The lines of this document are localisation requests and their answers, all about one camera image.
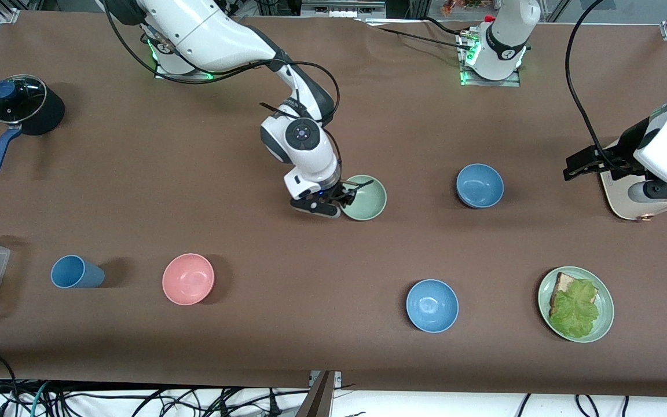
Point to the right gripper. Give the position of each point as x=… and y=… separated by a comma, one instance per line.
x=345, y=193

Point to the small metal bracket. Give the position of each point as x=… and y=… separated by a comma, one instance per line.
x=338, y=377

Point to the dark pole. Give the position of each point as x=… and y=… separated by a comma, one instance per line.
x=319, y=399

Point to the pink bowl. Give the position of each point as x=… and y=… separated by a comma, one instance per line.
x=187, y=279

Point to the green lettuce leaf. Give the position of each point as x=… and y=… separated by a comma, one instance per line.
x=576, y=310

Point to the blue cup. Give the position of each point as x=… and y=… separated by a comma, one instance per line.
x=76, y=272

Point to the colourful food items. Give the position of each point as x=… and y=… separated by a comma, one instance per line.
x=464, y=6

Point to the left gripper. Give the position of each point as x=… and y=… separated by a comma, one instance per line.
x=626, y=146

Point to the glass lid blue knob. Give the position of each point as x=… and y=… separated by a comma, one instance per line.
x=21, y=101

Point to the white bread slice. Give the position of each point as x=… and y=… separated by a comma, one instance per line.
x=564, y=282

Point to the green bowl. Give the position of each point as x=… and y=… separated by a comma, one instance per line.
x=368, y=202

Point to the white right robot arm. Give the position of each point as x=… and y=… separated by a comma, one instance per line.
x=206, y=35

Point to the cream toaster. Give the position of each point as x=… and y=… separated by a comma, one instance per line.
x=620, y=200

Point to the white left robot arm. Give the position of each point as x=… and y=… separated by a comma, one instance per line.
x=504, y=40

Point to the brown table cover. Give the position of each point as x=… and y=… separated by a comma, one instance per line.
x=333, y=260

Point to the blue bowl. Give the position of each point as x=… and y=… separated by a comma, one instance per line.
x=432, y=306
x=479, y=185

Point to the green plate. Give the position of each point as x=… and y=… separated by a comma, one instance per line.
x=604, y=315

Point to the black pot with lid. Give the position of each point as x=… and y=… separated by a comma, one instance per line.
x=52, y=113

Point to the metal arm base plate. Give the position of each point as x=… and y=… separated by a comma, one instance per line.
x=162, y=72
x=469, y=81

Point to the grey metal frame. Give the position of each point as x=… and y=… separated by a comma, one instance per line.
x=342, y=8

